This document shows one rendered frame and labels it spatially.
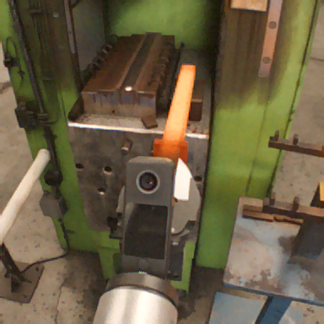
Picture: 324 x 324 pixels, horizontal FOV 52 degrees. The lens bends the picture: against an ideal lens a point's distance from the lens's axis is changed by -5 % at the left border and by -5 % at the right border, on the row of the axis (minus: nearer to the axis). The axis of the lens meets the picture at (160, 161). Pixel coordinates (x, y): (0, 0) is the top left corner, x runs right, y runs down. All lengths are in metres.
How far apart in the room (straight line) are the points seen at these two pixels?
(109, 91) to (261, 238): 0.55
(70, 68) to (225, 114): 0.49
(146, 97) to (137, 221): 0.60
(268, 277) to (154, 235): 0.59
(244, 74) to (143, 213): 0.74
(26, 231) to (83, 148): 1.04
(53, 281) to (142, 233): 1.40
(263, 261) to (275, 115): 0.44
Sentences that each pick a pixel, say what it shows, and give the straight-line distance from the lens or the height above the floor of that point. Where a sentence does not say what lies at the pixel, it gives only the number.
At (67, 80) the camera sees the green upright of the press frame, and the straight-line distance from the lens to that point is 1.12.
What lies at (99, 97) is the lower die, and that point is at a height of 0.97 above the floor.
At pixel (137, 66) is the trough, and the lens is 1.05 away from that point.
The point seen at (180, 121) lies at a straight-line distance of 0.53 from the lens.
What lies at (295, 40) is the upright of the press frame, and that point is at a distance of 0.99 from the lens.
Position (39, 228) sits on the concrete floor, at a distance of 1.93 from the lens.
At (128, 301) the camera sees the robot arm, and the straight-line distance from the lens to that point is 0.31.
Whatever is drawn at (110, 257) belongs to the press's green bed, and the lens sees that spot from 1.38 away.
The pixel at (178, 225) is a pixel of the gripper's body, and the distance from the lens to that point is 0.37.
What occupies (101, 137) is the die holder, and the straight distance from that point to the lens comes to 0.93.
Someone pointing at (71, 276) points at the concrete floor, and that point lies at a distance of 1.71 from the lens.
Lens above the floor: 1.43
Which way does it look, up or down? 41 degrees down
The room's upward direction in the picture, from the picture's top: straight up
